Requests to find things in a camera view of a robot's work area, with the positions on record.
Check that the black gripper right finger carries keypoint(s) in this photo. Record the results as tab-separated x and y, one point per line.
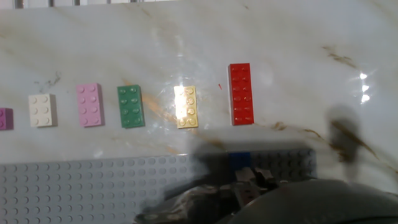
265	180

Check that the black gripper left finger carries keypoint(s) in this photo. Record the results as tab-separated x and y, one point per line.
245	186

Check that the blue Lego brick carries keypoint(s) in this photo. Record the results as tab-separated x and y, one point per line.
240	160

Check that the long red Lego brick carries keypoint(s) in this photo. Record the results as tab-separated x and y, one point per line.
241	93

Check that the yellow Lego brick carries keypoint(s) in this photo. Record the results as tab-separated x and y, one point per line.
186	107

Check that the green Lego brick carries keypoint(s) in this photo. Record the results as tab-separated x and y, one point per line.
131	106

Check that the grey Lego baseplate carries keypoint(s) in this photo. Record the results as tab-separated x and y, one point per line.
77	189

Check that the pink Lego brick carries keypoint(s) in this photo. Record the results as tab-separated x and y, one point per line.
89	105

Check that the white Lego brick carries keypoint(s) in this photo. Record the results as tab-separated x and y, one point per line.
42	110

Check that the small magenta Lego brick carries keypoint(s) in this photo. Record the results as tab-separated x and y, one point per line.
5	119

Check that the glossy marble pattern mat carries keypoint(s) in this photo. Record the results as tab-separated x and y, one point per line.
186	40

